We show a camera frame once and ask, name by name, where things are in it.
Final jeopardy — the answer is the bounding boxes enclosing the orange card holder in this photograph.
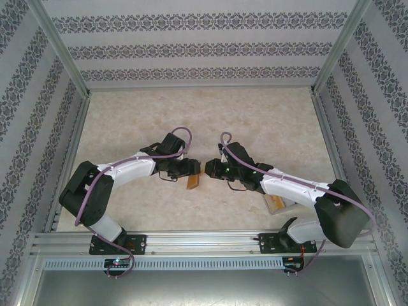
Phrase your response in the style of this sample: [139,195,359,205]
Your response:
[186,173,201,191]

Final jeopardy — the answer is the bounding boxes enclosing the clear plastic bag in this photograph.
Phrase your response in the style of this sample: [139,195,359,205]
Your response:
[263,193,302,217]

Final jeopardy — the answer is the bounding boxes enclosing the grey metal sheet panel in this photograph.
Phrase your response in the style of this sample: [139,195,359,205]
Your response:
[31,270,383,306]

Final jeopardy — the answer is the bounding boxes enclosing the right controller board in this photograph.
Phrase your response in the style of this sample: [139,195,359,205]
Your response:
[284,257,305,272]

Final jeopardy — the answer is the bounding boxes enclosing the controller board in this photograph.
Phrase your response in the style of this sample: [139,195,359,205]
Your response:
[284,257,305,272]
[104,258,131,268]

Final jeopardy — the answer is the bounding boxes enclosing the left controller board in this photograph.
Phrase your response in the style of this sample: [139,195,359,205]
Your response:
[104,258,131,268]

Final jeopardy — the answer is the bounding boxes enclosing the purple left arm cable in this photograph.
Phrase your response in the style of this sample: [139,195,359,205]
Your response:
[75,126,194,279]

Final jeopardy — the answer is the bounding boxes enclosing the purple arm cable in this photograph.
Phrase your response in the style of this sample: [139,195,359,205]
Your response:
[75,126,194,279]
[219,131,376,275]

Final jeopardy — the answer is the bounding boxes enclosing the thin black left gripper cable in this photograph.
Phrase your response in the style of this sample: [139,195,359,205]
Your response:
[158,171,181,183]

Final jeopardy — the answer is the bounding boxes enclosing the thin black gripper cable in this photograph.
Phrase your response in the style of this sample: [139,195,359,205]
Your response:
[158,171,181,183]
[226,180,254,193]

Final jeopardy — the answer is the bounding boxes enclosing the thin black right gripper cable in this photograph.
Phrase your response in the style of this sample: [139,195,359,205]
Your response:
[226,180,254,193]

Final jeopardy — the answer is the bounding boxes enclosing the aluminium mounting rail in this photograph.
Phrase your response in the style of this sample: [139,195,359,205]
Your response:
[34,231,379,255]

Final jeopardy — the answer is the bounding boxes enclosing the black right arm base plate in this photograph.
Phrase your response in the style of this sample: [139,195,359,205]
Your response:
[259,232,318,255]

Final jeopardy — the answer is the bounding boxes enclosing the slotted grey cable duct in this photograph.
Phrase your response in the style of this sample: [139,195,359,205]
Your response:
[42,257,285,271]

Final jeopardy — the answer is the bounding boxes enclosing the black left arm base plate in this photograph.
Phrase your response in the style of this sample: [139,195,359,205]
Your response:
[90,234,148,256]

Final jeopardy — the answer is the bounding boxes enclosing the aluminium frame profile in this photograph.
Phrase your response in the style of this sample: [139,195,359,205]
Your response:
[14,251,44,306]
[310,0,374,96]
[310,91,382,251]
[30,0,93,98]
[43,91,93,233]
[366,251,398,306]

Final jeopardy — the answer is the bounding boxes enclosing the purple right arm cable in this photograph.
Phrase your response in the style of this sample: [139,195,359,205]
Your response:
[219,131,376,275]

